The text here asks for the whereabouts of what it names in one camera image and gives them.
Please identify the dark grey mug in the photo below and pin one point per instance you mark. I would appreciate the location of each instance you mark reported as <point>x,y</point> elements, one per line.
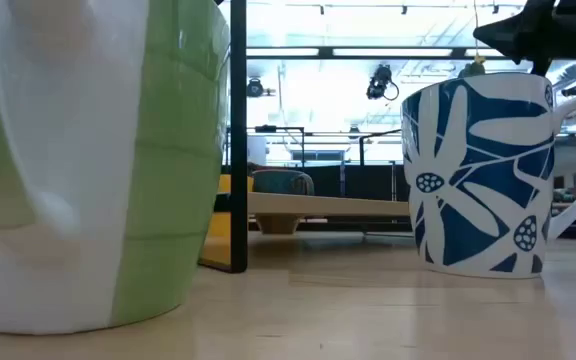
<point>283,182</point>

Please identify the yellow mug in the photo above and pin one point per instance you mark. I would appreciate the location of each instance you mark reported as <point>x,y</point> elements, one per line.
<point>218,240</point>

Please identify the dark green hanging object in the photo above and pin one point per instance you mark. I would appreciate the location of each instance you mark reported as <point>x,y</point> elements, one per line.
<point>470,70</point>

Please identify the black overhead light bar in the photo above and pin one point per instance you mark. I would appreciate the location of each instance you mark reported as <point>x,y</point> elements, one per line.
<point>325,52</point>

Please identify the black low partition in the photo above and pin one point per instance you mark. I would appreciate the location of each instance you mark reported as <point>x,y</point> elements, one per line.
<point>368,182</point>

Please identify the black hanging camera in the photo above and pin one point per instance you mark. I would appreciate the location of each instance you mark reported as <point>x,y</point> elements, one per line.
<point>380,82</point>

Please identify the wooden riser shelf black frame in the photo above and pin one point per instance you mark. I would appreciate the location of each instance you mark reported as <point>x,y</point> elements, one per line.
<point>318,205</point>

